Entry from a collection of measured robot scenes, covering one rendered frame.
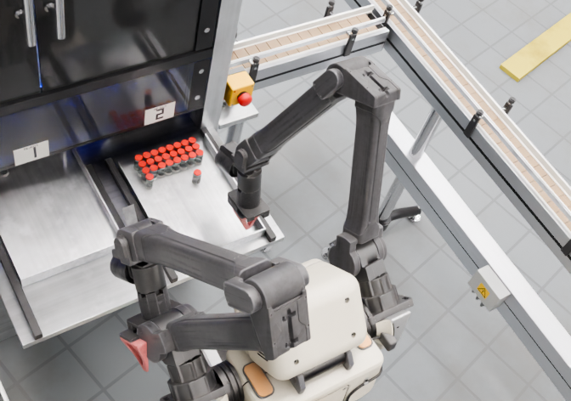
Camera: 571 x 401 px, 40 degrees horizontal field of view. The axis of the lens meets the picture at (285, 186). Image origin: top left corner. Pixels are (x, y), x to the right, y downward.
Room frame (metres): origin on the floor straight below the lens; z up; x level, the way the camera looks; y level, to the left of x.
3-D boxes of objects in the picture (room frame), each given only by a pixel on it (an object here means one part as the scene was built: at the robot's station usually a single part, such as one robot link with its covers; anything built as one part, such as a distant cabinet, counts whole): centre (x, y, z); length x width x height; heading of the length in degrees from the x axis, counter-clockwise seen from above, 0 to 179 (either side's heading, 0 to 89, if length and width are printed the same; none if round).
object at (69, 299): (1.06, 0.38, 0.87); 0.70 x 0.48 x 0.02; 136
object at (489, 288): (1.45, -0.74, 0.50); 0.12 x 0.05 x 0.09; 46
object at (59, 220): (0.98, 0.54, 0.90); 0.34 x 0.26 x 0.04; 46
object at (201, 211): (1.15, 0.23, 0.90); 0.34 x 0.26 x 0.04; 45
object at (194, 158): (1.23, 0.30, 0.90); 0.18 x 0.02 x 0.05; 136
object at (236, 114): (1.53, 0.24, 0.87); 0.14 x 0.13 x 0.02; 46
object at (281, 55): (1.79, 0.12, 0.92); 0.69 x 0.15 x 0.16; 136
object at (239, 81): (1.49, 0.22, 1.00); 0.08 x 0.07 x 0.07; 46
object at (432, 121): (1.87, -0.40, 0.46); 0.09 x 0.09 x 0.77; 46
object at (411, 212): (1.87, -0.40, 0.07); 0.50 x 0.08 x 0.14; 136
